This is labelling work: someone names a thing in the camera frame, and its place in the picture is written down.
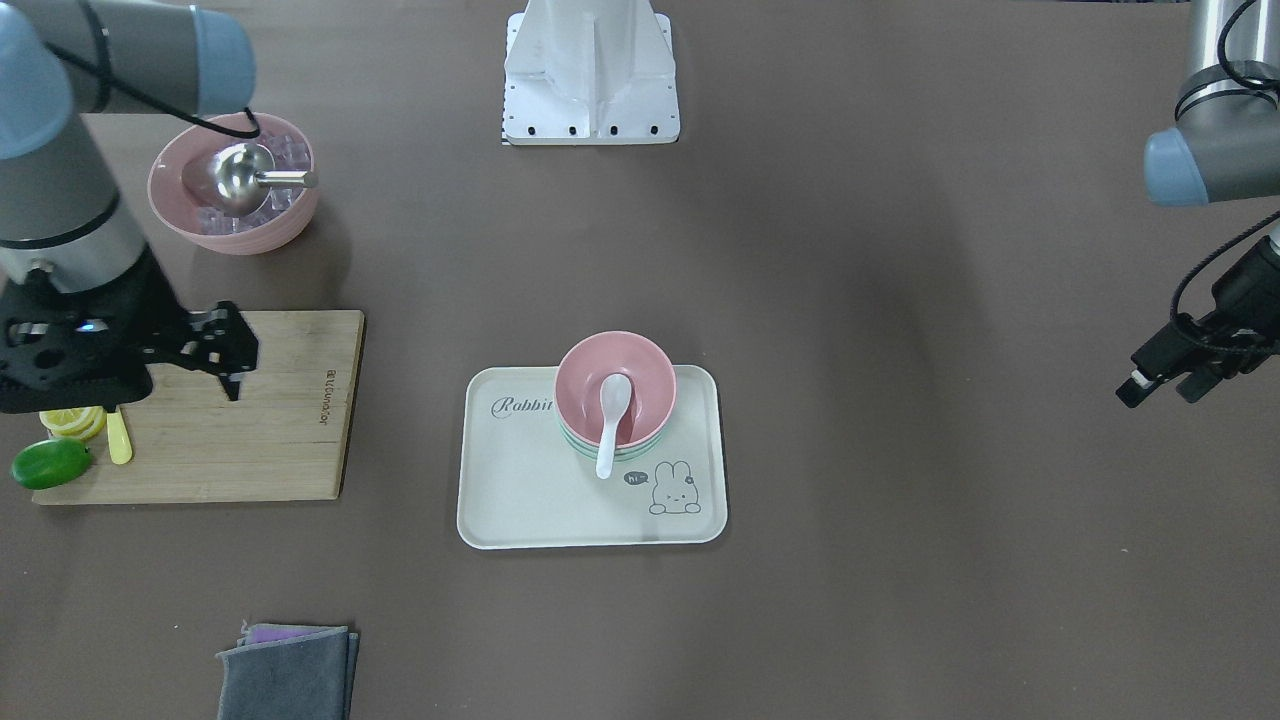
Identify green lime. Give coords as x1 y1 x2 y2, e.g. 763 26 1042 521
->
10 438 93 491

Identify grey folded cloth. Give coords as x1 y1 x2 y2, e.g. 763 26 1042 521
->
218 623 360 719

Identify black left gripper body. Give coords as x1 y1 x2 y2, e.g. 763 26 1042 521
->
1188 237 1279 375

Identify lemon slices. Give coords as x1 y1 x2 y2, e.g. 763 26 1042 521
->
38 406 106 442

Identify green stacked bowls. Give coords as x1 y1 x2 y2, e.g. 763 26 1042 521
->
559 424 664 462

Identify metal scoop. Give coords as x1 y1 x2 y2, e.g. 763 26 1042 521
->
207 142 319 217

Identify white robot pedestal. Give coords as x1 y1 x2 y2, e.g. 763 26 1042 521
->
500 1 682 146

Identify large pink ice bowl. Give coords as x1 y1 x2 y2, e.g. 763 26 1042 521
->
147 113 319 256

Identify yellow plastic knife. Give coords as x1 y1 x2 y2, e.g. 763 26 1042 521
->
104 405 134 466

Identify white ceramic spoon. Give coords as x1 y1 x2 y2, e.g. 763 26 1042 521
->
595 373 634 480

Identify small pink bowl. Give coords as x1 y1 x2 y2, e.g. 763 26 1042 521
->
553 331 677 450

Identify cream rabbit tray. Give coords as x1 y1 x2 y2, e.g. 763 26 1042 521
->
457 365 730 550

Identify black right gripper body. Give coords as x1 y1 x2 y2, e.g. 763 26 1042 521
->
1 246 201 414

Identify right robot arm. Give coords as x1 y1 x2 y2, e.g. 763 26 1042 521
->
1 1 259 414

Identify wooden cutting board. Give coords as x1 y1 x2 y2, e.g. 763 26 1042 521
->
32 310 366 506

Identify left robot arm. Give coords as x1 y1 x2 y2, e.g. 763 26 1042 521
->
1116 1 1279 407

